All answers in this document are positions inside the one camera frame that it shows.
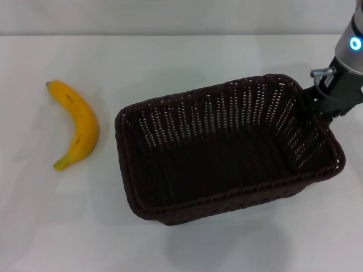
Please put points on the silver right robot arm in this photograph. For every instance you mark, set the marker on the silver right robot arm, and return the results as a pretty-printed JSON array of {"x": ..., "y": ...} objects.
[{"x": 347, "y": 54}]

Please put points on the black woven plastic basket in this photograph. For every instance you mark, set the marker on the black woven plastic basket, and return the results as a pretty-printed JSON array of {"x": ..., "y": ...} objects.
[{"x": 215, "y": 167}]

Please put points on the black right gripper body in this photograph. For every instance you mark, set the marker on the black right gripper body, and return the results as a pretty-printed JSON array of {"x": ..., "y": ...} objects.
[{"x": 344, "y": 93}]

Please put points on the yellow banana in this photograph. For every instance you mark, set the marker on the yellow banana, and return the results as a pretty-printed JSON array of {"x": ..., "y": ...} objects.
[{"x": 85, "y": 122}]

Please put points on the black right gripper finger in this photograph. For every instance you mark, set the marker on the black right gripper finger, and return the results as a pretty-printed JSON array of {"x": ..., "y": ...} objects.
[
  {"x": 329, "y": 119},
  {"x": 307, "y": 99}
]

